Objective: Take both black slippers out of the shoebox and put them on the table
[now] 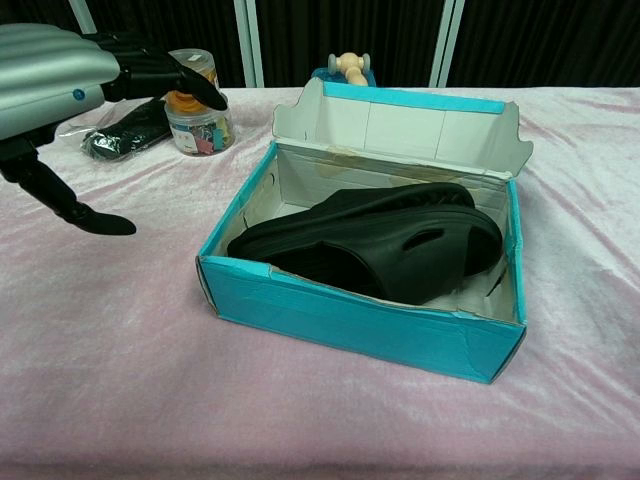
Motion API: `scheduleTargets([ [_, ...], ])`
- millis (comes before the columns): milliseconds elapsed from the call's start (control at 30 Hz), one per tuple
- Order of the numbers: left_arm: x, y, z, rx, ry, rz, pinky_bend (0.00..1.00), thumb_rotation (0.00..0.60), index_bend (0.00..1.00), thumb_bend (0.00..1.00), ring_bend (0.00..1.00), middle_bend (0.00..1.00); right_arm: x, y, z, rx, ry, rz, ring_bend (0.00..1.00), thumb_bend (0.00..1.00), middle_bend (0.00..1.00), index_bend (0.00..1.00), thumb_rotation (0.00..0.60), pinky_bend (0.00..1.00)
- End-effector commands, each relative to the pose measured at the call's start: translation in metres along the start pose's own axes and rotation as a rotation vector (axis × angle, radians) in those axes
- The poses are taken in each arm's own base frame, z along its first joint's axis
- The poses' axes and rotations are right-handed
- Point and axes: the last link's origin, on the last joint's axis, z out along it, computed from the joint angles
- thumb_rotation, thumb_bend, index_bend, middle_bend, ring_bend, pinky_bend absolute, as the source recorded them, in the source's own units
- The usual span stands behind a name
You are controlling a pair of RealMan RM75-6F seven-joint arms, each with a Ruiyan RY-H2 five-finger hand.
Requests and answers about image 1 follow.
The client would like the black curtain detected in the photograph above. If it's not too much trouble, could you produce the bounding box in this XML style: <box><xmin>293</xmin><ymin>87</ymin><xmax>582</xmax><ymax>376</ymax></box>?
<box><xmin>0</xmin><ymin>0</ymin><xmax>640</xmax><ymax>90</ymax></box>

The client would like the clear jar with coloured clips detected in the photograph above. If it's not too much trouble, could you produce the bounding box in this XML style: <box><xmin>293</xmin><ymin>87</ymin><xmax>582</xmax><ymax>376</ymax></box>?
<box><xmin>163</xmin><ymin>97</ymin><xmax>235</xmax><ymax>158</ymax></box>

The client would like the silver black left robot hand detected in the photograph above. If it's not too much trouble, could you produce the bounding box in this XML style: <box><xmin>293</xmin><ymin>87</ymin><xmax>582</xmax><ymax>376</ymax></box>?
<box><xmin>0</xmin><ymin>22</ymin><xmax>229</xmax><ymax>237</ymax></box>

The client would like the pink velvet tablecloth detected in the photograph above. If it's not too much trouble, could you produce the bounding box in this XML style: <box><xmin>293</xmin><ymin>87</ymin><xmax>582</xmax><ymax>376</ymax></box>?
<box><xmin>0</xmin><ymin>85</ymin><xmax>640</xmax><ymax>480</ymax></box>

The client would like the white metal frame post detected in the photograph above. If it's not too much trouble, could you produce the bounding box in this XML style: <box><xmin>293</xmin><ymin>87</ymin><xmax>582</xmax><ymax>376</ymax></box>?
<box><xmin>233</xmin><ymin>0</ymin><xmax>266</xmax><ymax>89</ymax></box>
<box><xmin>73</xmin><ymin>0</ymin><xmax>97</xmax><ymax>37</ymax></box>
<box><xmin>428</xmin><ymin>0</ymin><xmax>467</xmax><ymax>89</ymax></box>

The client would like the black fabric in plastic bag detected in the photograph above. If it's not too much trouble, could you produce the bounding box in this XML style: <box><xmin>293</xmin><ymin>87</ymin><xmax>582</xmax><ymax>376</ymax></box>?
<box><xmin>81</xmin><ymin>97</ymin><xmax>174</xmax><ymax>162</ymax></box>

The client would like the clear jar with orange rolls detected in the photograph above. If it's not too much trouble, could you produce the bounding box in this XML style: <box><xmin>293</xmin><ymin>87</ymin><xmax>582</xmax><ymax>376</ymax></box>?
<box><xmin>167</xmin><ymin>48</ymin><xmax>220</xmax><ymax>107</ymax></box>

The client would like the teal cardboard shoe box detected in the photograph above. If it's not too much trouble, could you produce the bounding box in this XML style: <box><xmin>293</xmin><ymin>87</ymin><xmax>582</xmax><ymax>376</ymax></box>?
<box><xmin>194</xmin><ymin>77</ymin><xmax>535</xmax><ymax>385</ymax></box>

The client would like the small wooden mallet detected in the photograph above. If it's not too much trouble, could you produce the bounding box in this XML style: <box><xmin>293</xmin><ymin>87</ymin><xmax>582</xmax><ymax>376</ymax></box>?
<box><xmin>327</xmin><ymin>51</ymin><xmax>374</xmax><ymax>87</ymax></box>

